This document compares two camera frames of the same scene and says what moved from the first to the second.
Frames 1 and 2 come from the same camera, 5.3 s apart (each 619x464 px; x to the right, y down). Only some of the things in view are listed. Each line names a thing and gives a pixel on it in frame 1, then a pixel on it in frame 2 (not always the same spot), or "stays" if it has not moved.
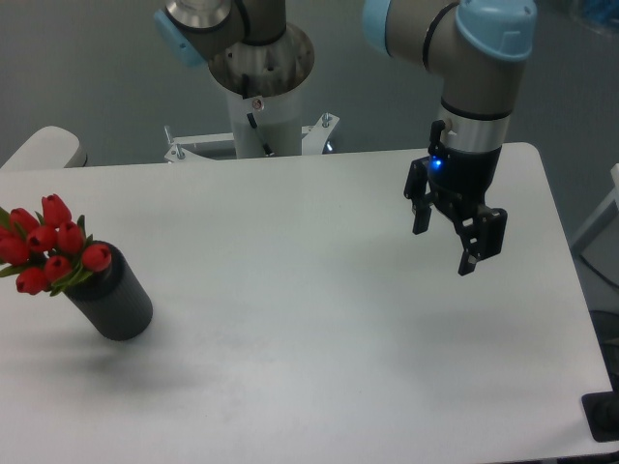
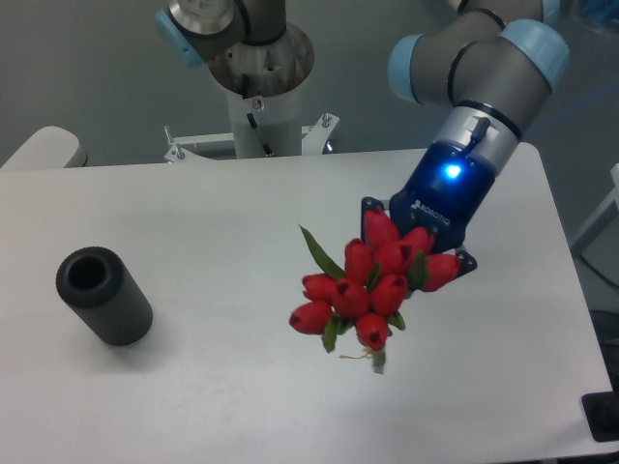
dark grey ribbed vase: (111, 301) stays
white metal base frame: (313, 138) stays
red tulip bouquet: (49, 251) → (364, 299)
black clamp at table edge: (602, 413) stays
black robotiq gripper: (458, 182) → (444, 195)
